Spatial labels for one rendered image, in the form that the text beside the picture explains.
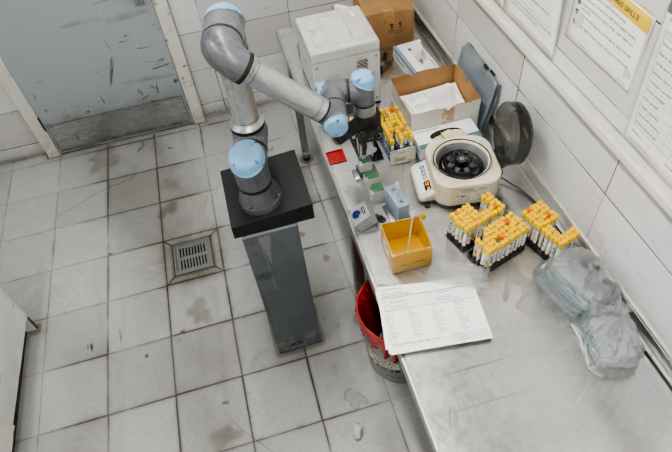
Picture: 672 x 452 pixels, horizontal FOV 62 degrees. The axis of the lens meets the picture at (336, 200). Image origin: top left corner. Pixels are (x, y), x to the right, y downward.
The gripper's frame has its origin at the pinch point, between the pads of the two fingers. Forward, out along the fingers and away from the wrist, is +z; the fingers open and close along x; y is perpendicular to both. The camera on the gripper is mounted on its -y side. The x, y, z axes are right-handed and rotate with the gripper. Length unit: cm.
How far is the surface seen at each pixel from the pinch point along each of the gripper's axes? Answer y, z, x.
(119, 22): -83, 18, 168
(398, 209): 3.3, 0.4, -27.5
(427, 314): -2, 8, -63
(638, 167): 51, -37, -66
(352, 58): 10.6, -14.7, 38.0
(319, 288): -21, 97, 14
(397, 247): -0.5, 8.7, -36.1
